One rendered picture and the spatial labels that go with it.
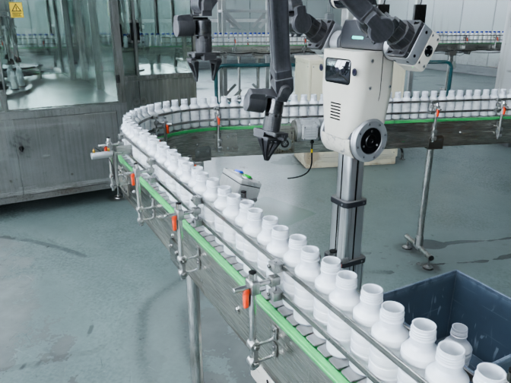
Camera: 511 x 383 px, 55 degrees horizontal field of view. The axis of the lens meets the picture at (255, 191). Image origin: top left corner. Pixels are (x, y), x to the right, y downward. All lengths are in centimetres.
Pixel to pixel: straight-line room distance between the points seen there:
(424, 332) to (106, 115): 391
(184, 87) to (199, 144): 382
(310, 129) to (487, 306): 166
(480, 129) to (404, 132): 53
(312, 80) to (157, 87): 218
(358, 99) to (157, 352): 163
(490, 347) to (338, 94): 94
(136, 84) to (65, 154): 224
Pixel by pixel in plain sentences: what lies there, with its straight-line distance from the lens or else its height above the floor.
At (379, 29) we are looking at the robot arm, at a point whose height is 157.
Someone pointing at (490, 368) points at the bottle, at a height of 116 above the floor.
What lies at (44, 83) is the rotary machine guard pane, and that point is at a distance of 437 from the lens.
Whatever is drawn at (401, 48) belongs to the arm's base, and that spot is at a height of 151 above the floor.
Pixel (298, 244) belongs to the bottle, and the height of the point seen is 116.
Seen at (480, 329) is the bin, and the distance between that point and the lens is 148.
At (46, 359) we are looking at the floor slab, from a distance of 278.
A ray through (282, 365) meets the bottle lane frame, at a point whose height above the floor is 89.
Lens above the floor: 161
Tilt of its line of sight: 20 degrees down
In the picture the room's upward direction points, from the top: straight up
